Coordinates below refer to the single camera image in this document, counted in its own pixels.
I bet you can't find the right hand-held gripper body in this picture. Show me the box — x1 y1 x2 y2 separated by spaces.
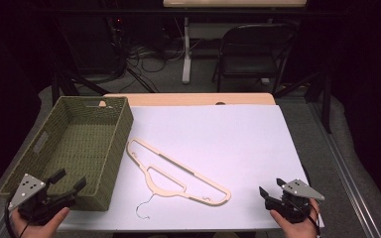
264 178 325 224

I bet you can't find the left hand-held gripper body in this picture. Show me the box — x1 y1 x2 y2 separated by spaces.
8 173 77 226

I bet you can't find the green woven basket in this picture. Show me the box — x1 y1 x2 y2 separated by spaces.
0 95 135 212

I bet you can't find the beige clothes hanger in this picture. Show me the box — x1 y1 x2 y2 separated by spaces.
126 137 232 221

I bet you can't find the person's right hand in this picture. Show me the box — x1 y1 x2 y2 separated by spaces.
270 198 322 238

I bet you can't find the person's left hand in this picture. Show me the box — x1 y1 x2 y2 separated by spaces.
11 206 70 238

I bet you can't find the white table sheet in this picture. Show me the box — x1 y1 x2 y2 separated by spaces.
59 104 325 231

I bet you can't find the black metal stand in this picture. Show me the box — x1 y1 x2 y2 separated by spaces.
273 69 333 135
50 63 111 100

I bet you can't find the black folding chair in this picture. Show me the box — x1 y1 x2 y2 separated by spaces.
212 22 300 96

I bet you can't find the white desk with leg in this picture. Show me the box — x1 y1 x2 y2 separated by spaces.
162 0 309 85

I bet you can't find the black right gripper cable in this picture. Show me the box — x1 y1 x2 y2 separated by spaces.
306 206 322 238

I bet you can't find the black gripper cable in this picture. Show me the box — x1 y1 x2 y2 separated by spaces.
3 197 16 238
306 206 322 238

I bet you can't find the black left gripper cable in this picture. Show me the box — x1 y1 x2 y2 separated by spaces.
3 197 16 238

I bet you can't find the metal floor rail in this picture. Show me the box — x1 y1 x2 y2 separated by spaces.
310 101 381 238

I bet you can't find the tangle of floor cables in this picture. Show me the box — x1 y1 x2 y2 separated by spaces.
110 19 184 94

